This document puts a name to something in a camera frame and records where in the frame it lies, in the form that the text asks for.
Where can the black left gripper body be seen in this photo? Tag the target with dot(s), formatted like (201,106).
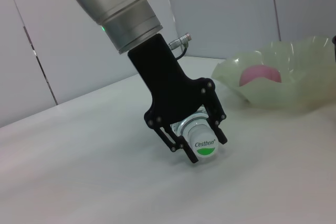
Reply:
(168,85)

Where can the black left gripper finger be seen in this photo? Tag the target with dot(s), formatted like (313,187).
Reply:
(181,148)
(218,124)

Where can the water bottle green label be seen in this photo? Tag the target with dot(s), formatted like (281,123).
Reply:
(204,142)

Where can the pink peach toy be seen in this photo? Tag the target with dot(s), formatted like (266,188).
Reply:
(260,74)

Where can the green translucent fruit plate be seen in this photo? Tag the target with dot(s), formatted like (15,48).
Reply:
(288,93)

